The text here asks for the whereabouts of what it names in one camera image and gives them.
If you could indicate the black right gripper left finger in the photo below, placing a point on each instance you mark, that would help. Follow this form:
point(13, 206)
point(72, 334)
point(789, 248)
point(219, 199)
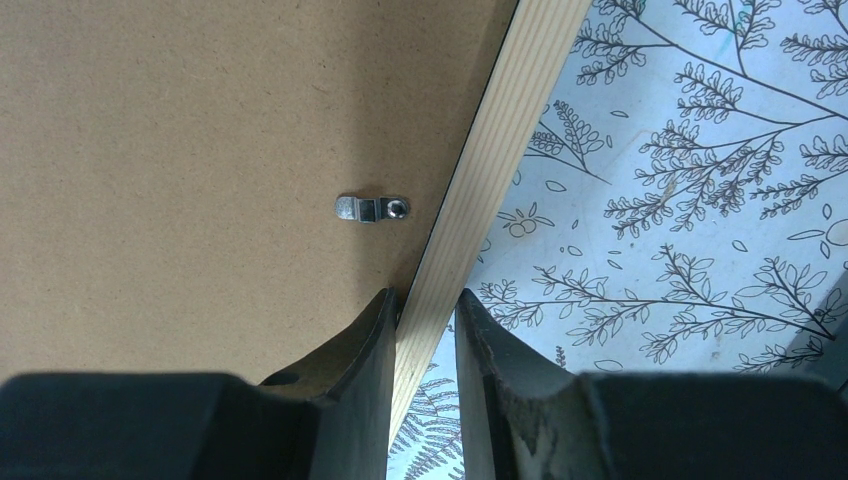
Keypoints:
point(325, 416)

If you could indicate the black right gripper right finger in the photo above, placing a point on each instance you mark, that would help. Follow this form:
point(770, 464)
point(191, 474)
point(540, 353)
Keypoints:
point(524, 417)

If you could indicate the floral tablecloth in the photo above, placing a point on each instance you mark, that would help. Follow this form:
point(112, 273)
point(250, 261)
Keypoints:
point(681, 203)

